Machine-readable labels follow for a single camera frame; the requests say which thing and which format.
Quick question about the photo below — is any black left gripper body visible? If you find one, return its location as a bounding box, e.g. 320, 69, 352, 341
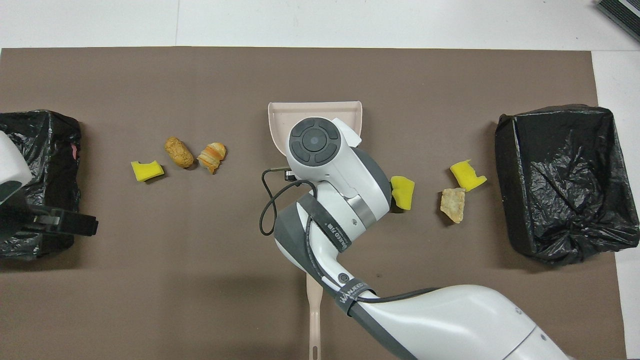
0, 200, 38, 240

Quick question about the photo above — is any yellow green sponge piece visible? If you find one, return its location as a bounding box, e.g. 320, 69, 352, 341
131, 160, 165, 182

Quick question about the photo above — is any brown toy bread roll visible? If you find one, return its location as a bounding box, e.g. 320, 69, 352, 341
164, 136, 195, 169

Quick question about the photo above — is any striped toy croissant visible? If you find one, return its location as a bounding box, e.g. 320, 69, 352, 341
197, 142, 227, 175

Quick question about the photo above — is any beige plastic dustpan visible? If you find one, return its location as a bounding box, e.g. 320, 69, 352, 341
267, 101, 363, 168

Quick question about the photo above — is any beige hand brush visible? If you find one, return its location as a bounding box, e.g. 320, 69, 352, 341
306, 272, 322, 360

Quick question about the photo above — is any bin with black trash bag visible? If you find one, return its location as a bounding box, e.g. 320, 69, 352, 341
0, 109, 82, 261
495, 104, 640, 266

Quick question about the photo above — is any brown table mat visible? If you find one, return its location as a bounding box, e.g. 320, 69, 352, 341
0, 46, 628, 360

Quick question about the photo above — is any yellow sponge wedge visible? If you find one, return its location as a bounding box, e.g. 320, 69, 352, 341
390, 176, 415, 211

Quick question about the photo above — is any large beige foam chunk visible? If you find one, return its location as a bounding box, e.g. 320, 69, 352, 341
440, 188, 466, 224

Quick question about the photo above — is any notched yellow sponge piece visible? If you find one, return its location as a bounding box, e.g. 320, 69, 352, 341
449, 159, 488, 192

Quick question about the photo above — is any dark ribbed device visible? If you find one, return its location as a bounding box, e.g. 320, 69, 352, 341
595, 0, 640, 43

